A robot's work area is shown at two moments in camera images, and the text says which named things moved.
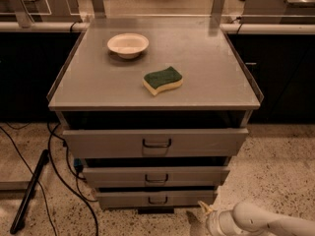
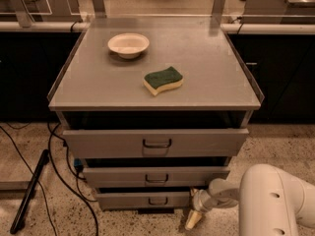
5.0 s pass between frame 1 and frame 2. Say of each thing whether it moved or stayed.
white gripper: moved
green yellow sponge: stayed
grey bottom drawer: stayed
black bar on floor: stayed
